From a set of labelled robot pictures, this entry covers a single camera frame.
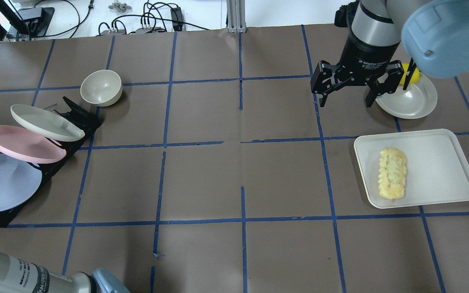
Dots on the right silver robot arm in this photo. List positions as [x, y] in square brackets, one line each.
[388, 39]

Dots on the black dish rack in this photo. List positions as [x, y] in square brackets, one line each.
[80, 118]

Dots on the white rectangular tray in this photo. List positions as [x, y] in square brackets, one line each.
[438, 171]

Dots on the cream plate in rack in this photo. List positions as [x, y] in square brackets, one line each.
[46, 123]

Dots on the pink plate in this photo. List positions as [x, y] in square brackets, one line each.
[25, 145]

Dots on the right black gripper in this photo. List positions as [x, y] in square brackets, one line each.
[365, 55]

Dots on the yellow ball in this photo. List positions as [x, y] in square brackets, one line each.
[415, 77]

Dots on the aluminium frame post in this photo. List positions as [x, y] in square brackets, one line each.
[236, 16]

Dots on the black power adapter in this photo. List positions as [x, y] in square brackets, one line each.
[177, 19]

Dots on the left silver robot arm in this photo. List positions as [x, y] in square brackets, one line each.
[18, 276]

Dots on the black monitor stand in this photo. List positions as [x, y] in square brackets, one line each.
[27, 23]

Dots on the grey metal clips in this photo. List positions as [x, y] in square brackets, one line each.
[120, 7]

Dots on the blue plate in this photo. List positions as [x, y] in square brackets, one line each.
[18, 182]

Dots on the beige round plate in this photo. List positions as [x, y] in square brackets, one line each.
[418, 101]

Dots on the beige bowl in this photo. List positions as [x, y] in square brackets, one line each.
[102, 88]

